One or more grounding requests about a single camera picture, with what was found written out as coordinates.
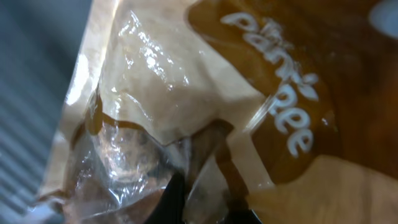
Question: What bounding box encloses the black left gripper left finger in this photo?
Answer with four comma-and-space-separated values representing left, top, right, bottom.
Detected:
144, 173, 185, 224

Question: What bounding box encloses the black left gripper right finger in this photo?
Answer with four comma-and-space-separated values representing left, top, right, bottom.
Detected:
222, 199, 261, 224

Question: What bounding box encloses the beige mushroom snack bag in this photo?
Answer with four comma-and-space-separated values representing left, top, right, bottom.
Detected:
39, 0, 397, 223

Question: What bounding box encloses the grey plastic shopping basket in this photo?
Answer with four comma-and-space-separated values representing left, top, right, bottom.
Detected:
1, 0, 91, 223

